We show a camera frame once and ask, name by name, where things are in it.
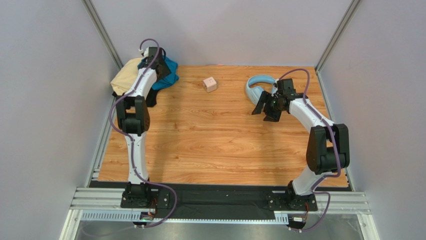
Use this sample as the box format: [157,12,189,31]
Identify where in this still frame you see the blue t shirt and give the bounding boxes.
[151,54,179,91]

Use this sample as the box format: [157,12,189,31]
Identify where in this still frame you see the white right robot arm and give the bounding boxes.
[246,86,350,210]

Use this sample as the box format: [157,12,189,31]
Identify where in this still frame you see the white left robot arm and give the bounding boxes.
[115,46,170,209]

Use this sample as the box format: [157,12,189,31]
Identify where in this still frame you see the light blue headphones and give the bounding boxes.
[245,74,279,106]

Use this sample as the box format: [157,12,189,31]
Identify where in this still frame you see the black t shirt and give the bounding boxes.
[112,88,159,108]

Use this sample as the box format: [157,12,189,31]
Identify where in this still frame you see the beige t shirt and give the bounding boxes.
[110,58,143,96]

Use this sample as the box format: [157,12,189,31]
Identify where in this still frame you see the pink cube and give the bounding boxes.
[202,77,218,93]

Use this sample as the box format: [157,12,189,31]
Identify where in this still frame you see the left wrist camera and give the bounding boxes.
[138,47,150,58]

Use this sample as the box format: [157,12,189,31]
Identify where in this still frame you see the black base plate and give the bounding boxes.
[89,181,318,220]

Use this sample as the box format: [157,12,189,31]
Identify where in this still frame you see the aluminium frame rail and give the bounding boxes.
[60,182,379,240]

